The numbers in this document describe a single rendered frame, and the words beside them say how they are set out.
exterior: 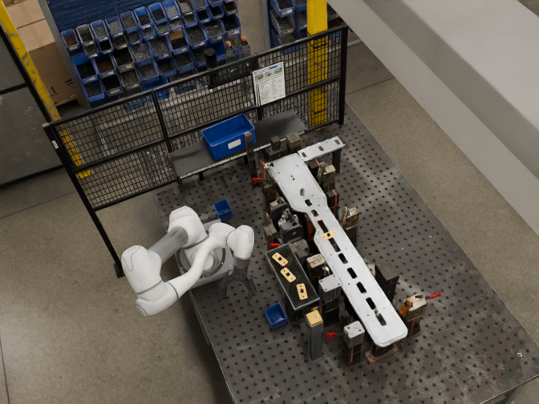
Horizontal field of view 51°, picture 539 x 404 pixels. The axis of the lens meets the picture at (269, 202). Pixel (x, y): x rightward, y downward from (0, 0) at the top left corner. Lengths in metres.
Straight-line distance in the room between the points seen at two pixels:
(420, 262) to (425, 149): 1.75
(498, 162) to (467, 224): 4.06
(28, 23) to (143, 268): 3.63
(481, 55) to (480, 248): 3.99
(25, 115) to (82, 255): 1.16
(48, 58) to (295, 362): 3.59
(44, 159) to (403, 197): 2.96
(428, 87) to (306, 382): 2.64
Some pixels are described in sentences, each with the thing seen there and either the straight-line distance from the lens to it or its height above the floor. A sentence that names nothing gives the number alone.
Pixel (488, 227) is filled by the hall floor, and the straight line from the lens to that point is 4.71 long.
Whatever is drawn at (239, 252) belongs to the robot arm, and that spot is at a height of 1.23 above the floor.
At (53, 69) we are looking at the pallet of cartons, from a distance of 5.65.
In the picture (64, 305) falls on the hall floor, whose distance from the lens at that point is 4.56.
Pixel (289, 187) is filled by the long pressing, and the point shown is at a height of 1.00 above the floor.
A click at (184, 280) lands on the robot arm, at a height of 1.36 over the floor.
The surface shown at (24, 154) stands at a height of 0.41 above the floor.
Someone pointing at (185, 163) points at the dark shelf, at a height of 1.03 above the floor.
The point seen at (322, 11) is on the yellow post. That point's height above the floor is 1.68.
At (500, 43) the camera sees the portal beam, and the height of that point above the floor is 3.33.
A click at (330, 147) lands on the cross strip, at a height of 1.00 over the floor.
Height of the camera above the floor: 3.70
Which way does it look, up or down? 52 degrees down
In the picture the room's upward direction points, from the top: 6 degrees counter-clockwise
